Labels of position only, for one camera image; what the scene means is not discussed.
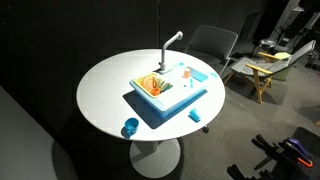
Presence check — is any blue toy sink unit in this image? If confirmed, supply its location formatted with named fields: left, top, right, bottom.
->
left=130, top=63, right=218, bottom=118

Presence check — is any small blue toy cup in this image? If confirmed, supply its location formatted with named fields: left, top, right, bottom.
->
left=189, top=109, right=201, bottom=122

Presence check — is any small orange toy bowl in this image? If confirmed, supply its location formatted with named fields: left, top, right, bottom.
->
left=149, top=88, right=161, bottom=96

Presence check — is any yellow dish drying rack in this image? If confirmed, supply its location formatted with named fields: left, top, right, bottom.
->
left=133, top=73, right=173, bottom=98

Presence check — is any orange toy plate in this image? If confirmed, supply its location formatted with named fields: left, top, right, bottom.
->
left=141, top=76, right=154, bottom=90

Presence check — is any grey toy faucet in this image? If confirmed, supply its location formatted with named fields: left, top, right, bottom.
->
left=159, top=31, right=183, bottom=74

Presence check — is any blue toy utensil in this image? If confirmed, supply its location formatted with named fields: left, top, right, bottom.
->
left=189, top=78, right=194, bottom=88

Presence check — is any blue plastic mug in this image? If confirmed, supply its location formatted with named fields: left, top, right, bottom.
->
left=125, top=118, right=139, bottom=136

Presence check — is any grey office chair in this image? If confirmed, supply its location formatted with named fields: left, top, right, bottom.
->
left=185, top=25, right=238, bottom=77

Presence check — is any wooden grey lounge chair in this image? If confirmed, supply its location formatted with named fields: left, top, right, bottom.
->
left=224, top=40, right=316, bottom=104

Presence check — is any purple orange clamp tool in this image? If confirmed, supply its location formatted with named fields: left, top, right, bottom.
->
left=282, top=138, right=313, bottom=168

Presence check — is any round white pedestal table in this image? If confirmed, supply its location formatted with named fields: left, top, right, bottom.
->
left=76, top=49, right=225, bottom=178

